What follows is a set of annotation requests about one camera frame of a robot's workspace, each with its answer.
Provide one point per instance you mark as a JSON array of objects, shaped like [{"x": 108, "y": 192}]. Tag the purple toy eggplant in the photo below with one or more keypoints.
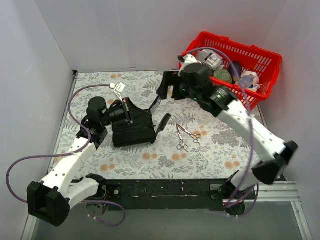
[{"x": 235, "y": 71}]

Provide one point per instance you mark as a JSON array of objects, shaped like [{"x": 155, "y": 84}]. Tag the black zippered tool case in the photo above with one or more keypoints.
[{"x": 141, "y": 131}]

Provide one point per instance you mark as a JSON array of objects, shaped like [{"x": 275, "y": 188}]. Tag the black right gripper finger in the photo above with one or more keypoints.
[
  {"x": 178, "y": 93},
  {"x": 169, "y": 79}
]

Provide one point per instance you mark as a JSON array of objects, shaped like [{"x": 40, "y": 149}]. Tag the red plastic shopping basket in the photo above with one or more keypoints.
[{"x": 265, "y": 63}]

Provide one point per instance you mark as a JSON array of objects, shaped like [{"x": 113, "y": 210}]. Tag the green textured ball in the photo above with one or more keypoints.
[{"x": 223, "y": 75}]

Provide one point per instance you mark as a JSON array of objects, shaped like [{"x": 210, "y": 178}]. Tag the floral patterned table mat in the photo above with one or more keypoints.
[{"x": 221, "y": 151}]

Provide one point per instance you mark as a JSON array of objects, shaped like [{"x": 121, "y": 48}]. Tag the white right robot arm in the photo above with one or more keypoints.
[{"x": 273, "y": 152}]

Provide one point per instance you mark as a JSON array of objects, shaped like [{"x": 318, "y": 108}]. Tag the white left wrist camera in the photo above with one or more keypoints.
[{"x": 117, "y": 89}]

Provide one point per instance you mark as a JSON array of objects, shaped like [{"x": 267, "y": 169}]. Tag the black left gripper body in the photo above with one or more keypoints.
[{"x": 127, "y": 113}]

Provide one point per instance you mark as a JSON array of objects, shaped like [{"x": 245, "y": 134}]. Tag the black wide tooth comb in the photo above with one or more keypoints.
[{"x": 154, "y": 106}]

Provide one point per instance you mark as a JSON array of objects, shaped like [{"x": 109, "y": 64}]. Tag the white round toy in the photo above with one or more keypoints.
[{"x": 256, "y": 85}]

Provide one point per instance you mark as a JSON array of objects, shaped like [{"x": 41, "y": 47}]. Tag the silver thinning scissors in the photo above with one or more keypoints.
[{"x": 194, "y": 136}]

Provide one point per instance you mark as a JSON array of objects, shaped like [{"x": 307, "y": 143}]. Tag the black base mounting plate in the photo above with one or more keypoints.
[{"x": 164, "y": 194}]

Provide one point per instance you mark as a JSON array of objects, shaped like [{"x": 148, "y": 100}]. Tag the clear plastic bottle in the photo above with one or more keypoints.
[{"x": 246, "y": 81}]

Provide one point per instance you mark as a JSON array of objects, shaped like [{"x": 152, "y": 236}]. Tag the silver straight scissors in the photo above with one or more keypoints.
[{"x": 181, "y": 145}]

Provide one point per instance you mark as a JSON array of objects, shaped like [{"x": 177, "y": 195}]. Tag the grey foil snack pouch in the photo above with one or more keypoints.
[{"x": 210, "y": 59}]

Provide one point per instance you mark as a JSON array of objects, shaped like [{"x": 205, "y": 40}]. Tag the aluminium frame rail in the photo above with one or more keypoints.
[{"x": 270, "y": 212}]

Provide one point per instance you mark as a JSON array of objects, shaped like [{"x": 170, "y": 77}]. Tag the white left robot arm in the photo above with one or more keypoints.
[{"x": 52, "y": 198}]

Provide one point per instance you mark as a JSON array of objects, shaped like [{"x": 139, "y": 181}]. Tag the black tail comb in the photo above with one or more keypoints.
[{"x": 163, "y": 124}]

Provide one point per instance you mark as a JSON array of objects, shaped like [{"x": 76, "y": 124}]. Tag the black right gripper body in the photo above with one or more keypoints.
[{"x": 173, "y": 81}]

